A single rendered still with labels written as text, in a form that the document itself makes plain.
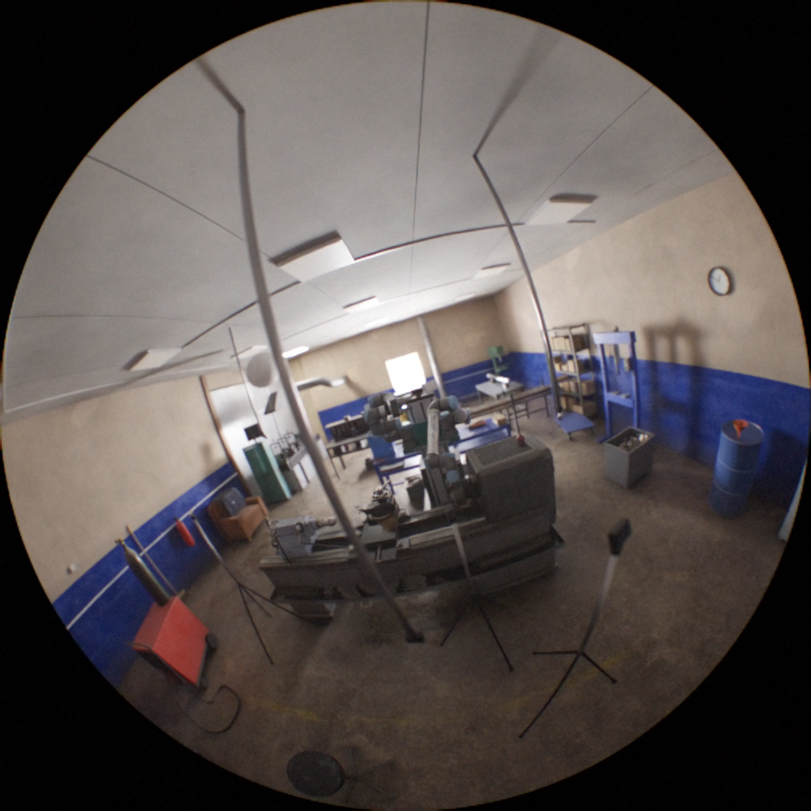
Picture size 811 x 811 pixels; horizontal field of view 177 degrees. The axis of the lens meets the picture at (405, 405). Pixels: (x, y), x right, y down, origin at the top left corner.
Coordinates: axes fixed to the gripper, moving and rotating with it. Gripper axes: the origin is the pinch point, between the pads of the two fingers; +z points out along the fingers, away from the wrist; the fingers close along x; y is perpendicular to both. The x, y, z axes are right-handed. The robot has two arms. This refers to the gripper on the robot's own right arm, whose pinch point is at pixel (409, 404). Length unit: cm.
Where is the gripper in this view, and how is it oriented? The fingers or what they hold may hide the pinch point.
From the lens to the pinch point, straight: 189.8
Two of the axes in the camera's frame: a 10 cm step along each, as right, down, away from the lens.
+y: 2.2, 5.8, 7.9
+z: 9.6, -2.9, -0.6
